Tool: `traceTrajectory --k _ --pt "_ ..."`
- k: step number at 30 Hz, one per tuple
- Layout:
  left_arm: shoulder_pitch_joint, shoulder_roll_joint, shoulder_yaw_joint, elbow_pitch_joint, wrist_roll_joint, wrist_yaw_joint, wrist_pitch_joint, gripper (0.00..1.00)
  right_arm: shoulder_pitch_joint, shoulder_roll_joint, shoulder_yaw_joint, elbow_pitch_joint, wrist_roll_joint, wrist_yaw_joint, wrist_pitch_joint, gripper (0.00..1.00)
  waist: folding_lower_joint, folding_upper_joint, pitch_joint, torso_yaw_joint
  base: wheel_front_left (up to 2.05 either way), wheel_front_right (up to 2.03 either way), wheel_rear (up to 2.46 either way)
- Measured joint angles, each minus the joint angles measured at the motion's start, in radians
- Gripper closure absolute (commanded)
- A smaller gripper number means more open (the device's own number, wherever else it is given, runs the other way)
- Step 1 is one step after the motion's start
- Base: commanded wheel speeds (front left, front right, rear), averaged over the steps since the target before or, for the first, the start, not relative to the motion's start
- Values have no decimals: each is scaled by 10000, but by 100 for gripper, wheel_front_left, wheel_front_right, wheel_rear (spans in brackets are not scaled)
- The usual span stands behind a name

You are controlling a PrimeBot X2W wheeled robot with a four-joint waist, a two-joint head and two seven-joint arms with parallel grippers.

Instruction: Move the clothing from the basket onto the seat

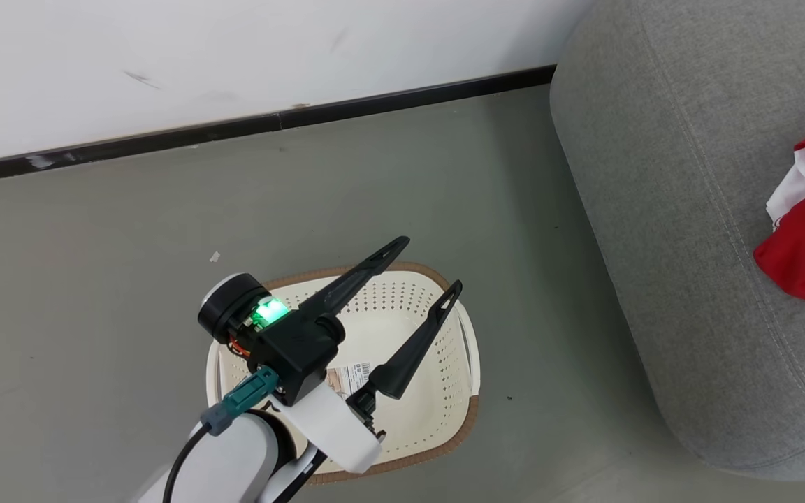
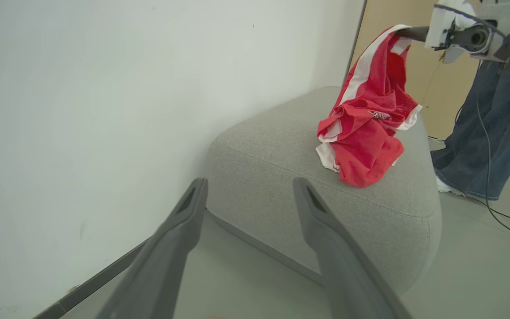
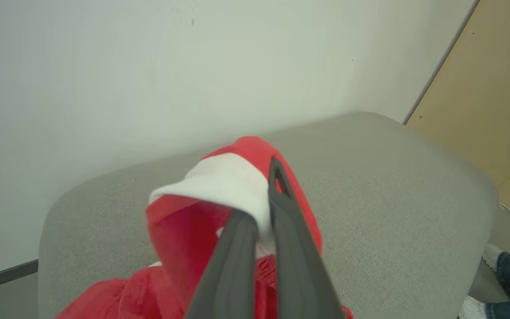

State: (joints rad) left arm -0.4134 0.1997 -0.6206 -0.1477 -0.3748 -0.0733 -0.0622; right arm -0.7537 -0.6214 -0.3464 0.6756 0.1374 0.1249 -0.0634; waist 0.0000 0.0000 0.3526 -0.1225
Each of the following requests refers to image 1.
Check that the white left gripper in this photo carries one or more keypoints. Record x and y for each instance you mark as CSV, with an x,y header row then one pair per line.
x,y
332,426

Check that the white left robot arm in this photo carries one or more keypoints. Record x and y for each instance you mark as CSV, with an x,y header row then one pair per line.
x,y
235,461

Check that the grey fabric sofa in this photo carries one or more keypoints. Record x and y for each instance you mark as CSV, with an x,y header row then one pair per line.
x,y
675,209

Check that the white printed basket sticker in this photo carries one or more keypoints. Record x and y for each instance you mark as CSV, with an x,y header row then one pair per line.
x,y
350,377

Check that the white perforated laundry basket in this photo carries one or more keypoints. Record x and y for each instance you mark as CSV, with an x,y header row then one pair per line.
x,y
430,412

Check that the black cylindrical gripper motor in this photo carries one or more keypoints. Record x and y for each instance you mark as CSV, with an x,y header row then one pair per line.
x,y
224,307

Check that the black baseboard strip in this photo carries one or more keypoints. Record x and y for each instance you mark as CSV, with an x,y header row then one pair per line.
x,y
235,127

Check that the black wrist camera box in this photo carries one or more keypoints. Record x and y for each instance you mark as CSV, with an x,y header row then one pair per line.
x,y
298,349

